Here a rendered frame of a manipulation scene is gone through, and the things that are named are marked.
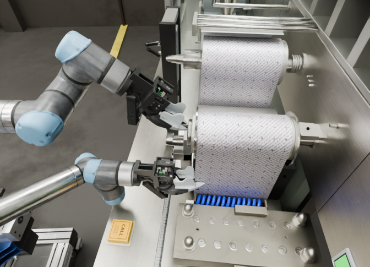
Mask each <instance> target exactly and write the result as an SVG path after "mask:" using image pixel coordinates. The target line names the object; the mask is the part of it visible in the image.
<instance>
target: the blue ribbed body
mask: <svg viewBox="0 0 370 267"><path fill-rule="evenodd" d="M199 202H200V205H204V204H205V205H209V204H210V205H212V206H214V205H215V206H219V205H220V206H226V207H229V206H230V207H234V206H235V205H248V206H261V207H264V206H265V205H264V203H261V200H260V199H258V202H256V199H253V202H251V199H250V198H248V201H246V198H243V200H242V201H241V198H238V199H237V201H236V198H235V197H233V199H232V200H231V197H228V198H227V200H226V197H225V196H224V197H223V198H222V199H221V197H220V196H218V198H217V199H216V196H215V195H214V196H213V198H211V196H210V195H209V196H208V198H207V197H206V195H203V198H202V195H201V194H199V195H198V197H197V198H196V204H199Z"/></svg>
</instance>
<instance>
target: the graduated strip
mask: <svg viewBox="0 0 370 267"><path fill-rule="evenodd" d="M170 199H171V195H170V194H169V195H168V198H165V201H164V207H163V211H162V218H161V225H160V231H159V238H158V242H157V249H156V256H155V262H154V267H161V261H162V254H163V249H164V241H165V234H166V226H167V219H168V211H169V207H170Z"/></svg>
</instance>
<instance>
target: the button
mask: <svg viewBox="0 0 370 267"><path fill-rule="evenodd" d="M133 224H134V223H133V221H128V220H116V219H113V221H112V225H111V228H110V231H109V234H108V238H107V240H108V242H113V243H124V244H129V240H130V236H131V233H132V228H133Z"/></svg>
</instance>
